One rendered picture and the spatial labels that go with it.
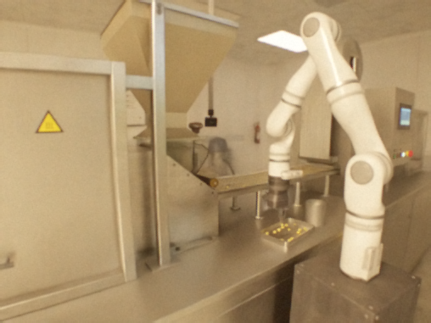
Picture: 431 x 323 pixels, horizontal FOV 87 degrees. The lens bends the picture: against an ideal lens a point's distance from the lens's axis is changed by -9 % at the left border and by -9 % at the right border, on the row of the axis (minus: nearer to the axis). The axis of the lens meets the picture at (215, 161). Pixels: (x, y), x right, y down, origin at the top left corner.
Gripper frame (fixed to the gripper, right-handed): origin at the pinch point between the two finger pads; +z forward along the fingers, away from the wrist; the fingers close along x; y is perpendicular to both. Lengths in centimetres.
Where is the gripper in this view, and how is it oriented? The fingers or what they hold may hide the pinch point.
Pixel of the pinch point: (282, 224)
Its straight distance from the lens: 94.3
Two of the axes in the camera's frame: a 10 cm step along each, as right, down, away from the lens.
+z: 0.0, 9.9, 1.5
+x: -8.5, 0.8, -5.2
